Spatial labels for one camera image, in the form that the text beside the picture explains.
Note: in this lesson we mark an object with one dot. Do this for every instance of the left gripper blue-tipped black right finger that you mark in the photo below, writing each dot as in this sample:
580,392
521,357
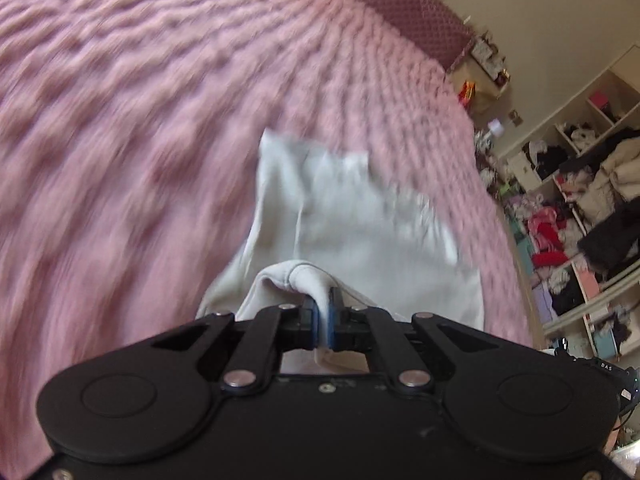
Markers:
413,357

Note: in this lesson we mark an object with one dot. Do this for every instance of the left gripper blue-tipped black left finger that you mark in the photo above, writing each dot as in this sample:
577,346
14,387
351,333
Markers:
241,357

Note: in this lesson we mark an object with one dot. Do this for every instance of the white sweatshirt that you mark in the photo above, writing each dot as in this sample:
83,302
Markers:
322,221

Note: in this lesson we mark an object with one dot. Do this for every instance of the white open wardrobe shelf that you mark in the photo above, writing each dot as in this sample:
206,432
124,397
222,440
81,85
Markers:
573,207

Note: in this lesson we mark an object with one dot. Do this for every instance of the white table lamp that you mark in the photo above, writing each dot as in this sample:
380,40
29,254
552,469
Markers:
495,127

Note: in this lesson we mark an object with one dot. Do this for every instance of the red yellow snack bag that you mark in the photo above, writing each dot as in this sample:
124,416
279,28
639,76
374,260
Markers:
466,94

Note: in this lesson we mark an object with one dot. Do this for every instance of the pink fluffy blanket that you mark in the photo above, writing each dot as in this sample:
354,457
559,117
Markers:
129,137

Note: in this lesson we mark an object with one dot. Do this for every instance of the cream bedside shelf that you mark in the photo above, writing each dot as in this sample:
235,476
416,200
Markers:
486,66

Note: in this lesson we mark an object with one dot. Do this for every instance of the mauve quilted headboard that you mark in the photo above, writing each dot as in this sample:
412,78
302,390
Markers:
431,26

